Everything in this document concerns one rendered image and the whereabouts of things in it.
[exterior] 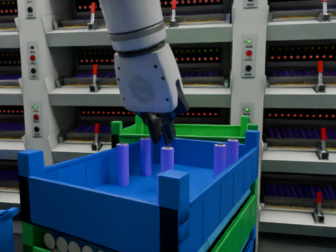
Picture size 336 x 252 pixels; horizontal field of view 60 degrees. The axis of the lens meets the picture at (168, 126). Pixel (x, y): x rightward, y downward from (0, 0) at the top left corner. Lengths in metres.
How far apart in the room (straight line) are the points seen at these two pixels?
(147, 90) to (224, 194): 0.21
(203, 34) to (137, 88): 0.50
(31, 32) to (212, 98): 0.64
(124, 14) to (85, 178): 0.23
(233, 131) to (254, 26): 0.32
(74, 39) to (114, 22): 0.62
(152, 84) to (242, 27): 0.52
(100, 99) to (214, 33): 0.42
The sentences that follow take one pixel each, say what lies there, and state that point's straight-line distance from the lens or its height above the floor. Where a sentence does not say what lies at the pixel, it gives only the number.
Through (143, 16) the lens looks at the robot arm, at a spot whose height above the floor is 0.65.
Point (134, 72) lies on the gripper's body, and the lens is 0.46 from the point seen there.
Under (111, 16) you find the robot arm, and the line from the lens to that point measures 0.43.
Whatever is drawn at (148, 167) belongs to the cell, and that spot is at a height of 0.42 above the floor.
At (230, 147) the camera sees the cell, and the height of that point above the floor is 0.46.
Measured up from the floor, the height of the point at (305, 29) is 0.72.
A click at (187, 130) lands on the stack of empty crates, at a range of 0.79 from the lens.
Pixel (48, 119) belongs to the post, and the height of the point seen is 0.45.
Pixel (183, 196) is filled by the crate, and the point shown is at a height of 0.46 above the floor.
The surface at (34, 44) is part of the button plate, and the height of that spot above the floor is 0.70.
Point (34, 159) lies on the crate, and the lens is 0.35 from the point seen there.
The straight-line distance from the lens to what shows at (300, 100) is 0.94.
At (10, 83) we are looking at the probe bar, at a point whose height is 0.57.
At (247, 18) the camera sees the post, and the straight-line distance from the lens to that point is 0.93.
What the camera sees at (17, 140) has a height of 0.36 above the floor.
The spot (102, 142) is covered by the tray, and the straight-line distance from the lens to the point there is 1.07.
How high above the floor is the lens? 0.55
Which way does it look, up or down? 7 degrees down
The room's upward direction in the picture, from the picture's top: straight up
